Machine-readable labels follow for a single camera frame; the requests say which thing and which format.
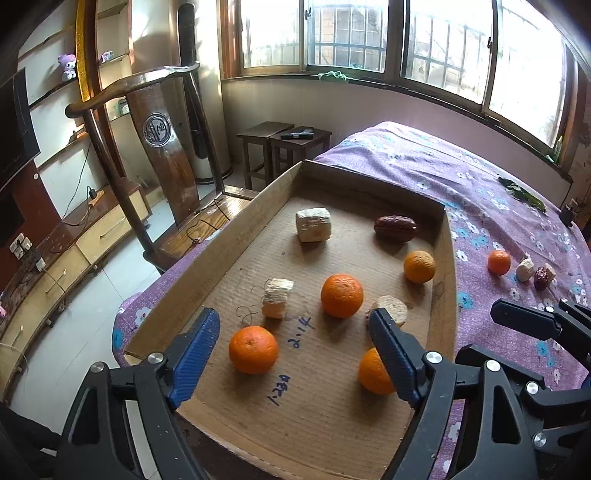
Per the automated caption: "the long red date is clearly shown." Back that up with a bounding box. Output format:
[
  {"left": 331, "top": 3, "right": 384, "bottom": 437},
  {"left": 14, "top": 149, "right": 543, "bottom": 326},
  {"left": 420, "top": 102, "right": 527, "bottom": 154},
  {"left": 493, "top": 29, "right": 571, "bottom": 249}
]
[{"left": 373, "top": 215, "right": 417, "bottom": 241}]

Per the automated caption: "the low television cabinet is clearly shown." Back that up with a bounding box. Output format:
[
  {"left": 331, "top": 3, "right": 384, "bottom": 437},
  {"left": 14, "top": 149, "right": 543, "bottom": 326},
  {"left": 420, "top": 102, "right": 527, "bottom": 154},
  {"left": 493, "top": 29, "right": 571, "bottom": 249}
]
[{"left": 0, "top": 178, "right": 153, "bottom": 393}]

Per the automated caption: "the green leaf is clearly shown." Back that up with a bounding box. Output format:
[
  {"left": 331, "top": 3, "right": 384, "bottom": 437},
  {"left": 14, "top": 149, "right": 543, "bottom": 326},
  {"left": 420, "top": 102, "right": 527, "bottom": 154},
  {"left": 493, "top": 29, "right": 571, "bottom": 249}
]
[{"left": 498, "top": 176, "right": 548, "bottom": 212}]

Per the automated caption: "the purple floral tablecloth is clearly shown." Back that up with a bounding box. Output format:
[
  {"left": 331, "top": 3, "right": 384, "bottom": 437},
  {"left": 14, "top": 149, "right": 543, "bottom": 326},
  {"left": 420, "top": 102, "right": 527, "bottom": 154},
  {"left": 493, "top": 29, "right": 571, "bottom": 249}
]
[{"left": 112, "top": 121, "right": 591, "bottom": 480}]

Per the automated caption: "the dark wooden stool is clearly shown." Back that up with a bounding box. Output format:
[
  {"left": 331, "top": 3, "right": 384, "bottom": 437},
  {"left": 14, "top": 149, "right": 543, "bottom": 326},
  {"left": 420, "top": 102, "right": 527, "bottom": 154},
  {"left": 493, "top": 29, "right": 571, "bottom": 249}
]
[
  {"left": 236, "top": 121, "right": 295, "bottom": 191},
  {"left": 270, "top": 126, "right": 333, "bottom": 178}
]

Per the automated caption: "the small black holder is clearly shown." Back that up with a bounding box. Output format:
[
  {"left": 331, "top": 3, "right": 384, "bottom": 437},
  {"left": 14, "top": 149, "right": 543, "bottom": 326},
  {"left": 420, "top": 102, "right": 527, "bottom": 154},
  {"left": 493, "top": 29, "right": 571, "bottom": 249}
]
[{"left": 558, "top": 198, "right": 578, "bottom": 227}]

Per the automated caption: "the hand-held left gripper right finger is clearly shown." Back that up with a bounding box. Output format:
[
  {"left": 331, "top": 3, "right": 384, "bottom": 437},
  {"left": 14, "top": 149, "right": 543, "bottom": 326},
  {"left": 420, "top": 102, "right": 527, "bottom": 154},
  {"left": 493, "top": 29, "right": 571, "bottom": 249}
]
[{"left": 368, "top": 308, "right": 548, "bottom": 480}]

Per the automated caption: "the black television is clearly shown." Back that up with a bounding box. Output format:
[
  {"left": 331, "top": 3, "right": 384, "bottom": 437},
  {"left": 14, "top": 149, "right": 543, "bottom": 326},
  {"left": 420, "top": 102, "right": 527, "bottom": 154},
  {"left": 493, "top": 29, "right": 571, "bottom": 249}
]
[{"left": 0, "top": 68, "right": 41, "bottom": 195}]

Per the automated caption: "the standing air conditioner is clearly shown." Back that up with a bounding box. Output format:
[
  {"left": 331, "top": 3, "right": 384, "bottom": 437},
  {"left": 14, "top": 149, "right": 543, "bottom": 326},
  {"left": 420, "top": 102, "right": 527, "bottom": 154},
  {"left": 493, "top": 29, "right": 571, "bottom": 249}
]
[{"left": 178, "top": 4, "right": 234, "bottom": 186}]

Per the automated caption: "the wrinkled red date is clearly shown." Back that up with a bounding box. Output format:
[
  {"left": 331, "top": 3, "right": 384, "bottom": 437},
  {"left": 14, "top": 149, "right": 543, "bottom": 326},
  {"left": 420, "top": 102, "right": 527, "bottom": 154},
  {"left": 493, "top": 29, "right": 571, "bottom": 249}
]
[{"left": 534, "top": 263, "right": 556, "bottom": 291}]

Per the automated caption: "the shallow cardboard box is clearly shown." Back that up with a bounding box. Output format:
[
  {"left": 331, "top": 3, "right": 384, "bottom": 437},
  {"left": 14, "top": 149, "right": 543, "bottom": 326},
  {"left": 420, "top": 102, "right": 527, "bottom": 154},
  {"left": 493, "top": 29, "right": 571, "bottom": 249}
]
[{"left": 121, "top": 159, "right": 458, "bottom": 480}]

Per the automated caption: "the dark wooden chair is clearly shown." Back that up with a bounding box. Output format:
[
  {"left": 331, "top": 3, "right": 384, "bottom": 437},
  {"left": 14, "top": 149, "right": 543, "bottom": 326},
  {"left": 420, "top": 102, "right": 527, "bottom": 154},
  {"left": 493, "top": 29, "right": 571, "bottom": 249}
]
[{"left": 65, "top": 62, "right": 264, "bottom": 275}]

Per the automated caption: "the purple plush toy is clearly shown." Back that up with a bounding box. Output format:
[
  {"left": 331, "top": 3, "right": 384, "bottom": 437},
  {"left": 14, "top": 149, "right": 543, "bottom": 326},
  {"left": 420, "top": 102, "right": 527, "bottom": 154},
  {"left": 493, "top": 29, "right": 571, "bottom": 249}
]
[{"left": 58, "top": 53, "right": 78, "bottom": 82}]

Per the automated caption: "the barred window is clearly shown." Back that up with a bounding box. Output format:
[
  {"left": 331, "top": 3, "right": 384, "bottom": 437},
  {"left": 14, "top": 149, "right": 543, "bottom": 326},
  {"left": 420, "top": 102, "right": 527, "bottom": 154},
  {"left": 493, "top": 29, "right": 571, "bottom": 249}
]
[{"left": 222, "top": 0, "right": 578, "bottom": 153}]

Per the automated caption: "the white wall shelf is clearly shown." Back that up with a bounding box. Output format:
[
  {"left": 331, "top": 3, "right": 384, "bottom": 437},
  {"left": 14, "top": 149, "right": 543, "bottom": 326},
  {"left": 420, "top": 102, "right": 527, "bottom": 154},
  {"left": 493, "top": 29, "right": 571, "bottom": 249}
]
[{"left": 16, "top": 0, "right": 134, "bottom": 185}]

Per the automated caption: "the orange tangerine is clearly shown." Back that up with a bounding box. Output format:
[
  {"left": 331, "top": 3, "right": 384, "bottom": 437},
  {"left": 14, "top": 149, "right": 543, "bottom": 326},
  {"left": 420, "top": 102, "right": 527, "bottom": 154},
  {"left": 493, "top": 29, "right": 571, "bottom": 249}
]
[
  {"left": 229, "top": 325, "right": 280, "bottom": 375},
  {"left": 403, "top": 250, "right": 437, "bottom": 284},
  {"left": 321, "top": 273, "right": 364, "bottom": 319},
  {"left": 359, "top": 347, "right": 397, "bottom": 396},
  {"left": 488, "top": 250, "right": 512, "bottom": 276}
]

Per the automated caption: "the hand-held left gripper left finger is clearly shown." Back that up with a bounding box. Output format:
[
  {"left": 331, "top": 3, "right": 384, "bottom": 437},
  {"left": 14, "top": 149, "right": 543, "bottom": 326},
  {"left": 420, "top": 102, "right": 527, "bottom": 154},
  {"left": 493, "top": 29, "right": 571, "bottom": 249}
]
[{"left": 54, "top": 307, "right": 221, "bottom": 480}]

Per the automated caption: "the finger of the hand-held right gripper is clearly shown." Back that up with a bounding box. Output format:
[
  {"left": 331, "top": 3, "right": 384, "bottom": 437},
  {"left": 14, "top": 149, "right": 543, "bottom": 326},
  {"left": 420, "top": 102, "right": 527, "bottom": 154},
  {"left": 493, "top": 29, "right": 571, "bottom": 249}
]
[
  {"left": 490, "top": 298, "right": 591, "bottom": 365},
  {"left": 455, "top": 344, "right": 591, "bottom": 444}
]

